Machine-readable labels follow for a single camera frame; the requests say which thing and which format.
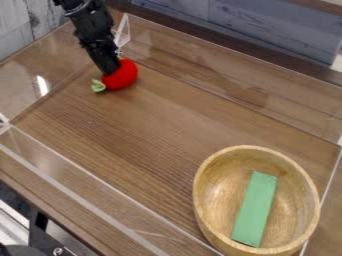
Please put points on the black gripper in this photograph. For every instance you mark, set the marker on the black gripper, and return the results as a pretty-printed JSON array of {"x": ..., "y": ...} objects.
[{"x": 100, "y": 47}]

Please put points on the red plush strawberry toy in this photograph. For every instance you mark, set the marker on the red plush strawberry toy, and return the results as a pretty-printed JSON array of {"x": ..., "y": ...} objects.
[{"x": 120, "y": 79}]

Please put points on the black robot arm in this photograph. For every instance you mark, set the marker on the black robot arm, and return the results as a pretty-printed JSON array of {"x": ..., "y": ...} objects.
[{"x": 92, "y": 21}]

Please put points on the clear acrylic barrier panel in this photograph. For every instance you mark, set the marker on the clear acrylic barrier panel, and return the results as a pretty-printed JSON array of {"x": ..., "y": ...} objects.
[{"x": 117, "y": 189}]

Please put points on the black table leg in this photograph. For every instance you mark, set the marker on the black table leg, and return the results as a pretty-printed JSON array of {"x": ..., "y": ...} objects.
[{"x": 37, "y": 224}]

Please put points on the wooden oval bowl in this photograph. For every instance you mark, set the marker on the wooden oval bowl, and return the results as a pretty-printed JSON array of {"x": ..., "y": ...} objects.
[{"x": 217, "y": 191}]

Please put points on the green rectangular block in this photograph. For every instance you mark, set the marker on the green rectangular block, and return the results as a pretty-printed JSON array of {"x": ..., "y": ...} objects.
[{"x": 252, "y": 214}]

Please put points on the clear acrylic corner bracket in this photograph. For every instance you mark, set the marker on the clear acrylic corner bracket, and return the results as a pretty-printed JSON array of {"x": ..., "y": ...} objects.
[{"x": 123, "y": 32}]

